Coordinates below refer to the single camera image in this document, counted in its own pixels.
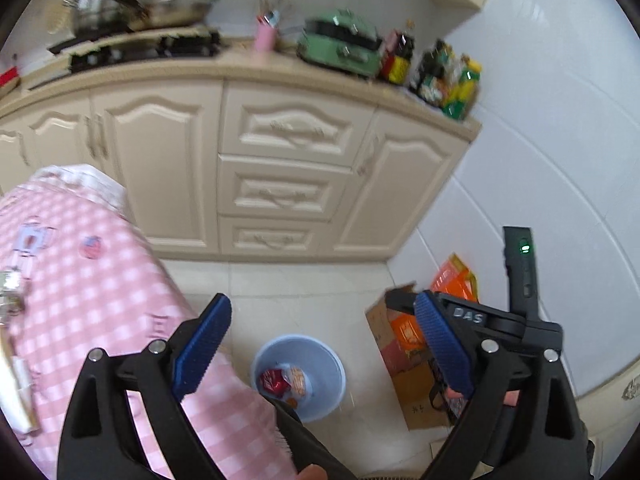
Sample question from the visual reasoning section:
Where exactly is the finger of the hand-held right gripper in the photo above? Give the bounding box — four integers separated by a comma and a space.
386, 287, 421, 317

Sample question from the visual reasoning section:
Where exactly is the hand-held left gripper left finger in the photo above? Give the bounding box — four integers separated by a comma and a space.
57, 292, 233, 480

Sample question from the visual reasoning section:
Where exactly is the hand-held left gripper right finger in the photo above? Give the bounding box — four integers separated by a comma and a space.
414, 291, 593, 480

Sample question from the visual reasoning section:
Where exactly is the blue plastic bin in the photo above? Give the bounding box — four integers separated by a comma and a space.
250, 335, 347, 423

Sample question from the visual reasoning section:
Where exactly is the small orange packet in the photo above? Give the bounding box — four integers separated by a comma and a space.
390, 310, 428, 361

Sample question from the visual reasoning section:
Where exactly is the large orange packet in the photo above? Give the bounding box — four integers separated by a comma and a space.
431, 254, 480, 303

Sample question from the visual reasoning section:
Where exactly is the brown cardboard box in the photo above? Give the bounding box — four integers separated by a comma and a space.
366, 284, 468, 432

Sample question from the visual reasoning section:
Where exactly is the red snack wrapper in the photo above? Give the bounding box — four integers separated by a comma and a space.
260, 367, 287, 395

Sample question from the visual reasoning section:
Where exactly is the orange biscuit packet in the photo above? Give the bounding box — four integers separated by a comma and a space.
286, 367, 308, 401

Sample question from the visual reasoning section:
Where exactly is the pink checked tablecloth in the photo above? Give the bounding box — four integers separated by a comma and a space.
0, 164, 301, 480

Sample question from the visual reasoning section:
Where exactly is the person's dark clothing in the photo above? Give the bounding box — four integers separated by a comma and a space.
272, 399, 361, 480

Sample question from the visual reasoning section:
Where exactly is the beige cabinet drawer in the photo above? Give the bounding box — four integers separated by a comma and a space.
218, 155, 356, 223
220, 82, 376, 166
219, 216, 331, 256

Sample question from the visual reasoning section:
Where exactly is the beige side cabinet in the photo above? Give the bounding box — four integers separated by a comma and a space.
575, 360, 640, 461

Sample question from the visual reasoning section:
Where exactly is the white paper wrapper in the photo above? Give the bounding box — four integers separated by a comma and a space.
0, 330, 42, 433

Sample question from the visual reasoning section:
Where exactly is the beige kitchen base cabinet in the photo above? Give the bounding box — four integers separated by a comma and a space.
0, 35, 483, 263

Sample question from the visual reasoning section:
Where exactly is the bunch of keys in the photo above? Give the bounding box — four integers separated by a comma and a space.
0, 269, 26, 326

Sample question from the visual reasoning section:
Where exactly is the yellow green bottle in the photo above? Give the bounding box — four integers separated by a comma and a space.
442, 54, 483, 121

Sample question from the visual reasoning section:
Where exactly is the dark sauce bottle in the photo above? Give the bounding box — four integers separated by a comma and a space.
379, 30, 418, 86

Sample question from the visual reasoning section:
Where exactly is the green electric cooker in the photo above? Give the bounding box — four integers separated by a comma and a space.
296, 9, 385, 80

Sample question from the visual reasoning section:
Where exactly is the pink utensil holder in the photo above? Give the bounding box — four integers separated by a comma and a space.
253, 20, 279, 53

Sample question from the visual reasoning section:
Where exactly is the black gas stove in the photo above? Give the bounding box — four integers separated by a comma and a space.
47, 25, 223, 73

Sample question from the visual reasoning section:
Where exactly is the bunch of kitchen utensils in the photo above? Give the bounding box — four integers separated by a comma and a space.
256, 0, 293, 28

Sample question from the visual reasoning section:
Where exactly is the red box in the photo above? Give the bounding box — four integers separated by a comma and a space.
0, 55, 23, 93

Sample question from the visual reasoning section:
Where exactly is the steel wok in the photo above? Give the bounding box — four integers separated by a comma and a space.
132, 0, 221, 28

